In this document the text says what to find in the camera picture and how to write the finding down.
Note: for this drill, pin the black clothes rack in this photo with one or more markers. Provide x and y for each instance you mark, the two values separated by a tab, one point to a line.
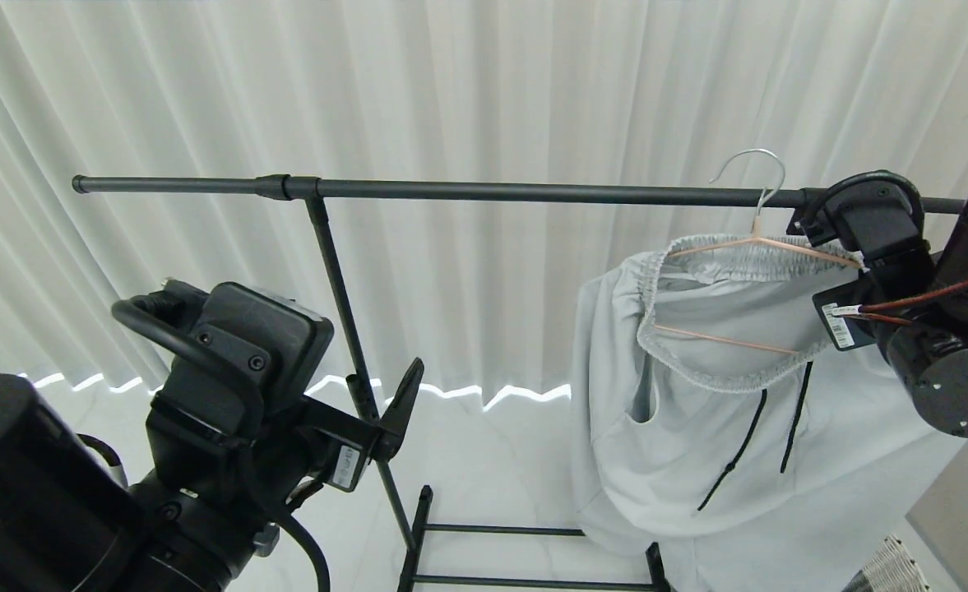
533	192

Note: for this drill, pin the pink clothes hanger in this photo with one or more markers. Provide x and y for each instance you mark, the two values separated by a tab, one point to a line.
757	230

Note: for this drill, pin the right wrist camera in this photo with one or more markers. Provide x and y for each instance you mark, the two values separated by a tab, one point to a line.
870	218

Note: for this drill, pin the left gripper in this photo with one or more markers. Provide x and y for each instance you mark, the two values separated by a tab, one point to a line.
319	444

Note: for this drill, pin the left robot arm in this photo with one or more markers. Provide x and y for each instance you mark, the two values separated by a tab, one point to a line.
23	493

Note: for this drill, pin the pale grey shorts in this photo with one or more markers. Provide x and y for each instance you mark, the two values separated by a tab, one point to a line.
697	460

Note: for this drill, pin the white laundry basket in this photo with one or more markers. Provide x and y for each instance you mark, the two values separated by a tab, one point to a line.
886	571

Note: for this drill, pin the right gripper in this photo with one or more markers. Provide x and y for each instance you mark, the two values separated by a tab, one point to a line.
862	304

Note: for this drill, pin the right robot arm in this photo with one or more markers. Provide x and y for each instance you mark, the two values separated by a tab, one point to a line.
961	378

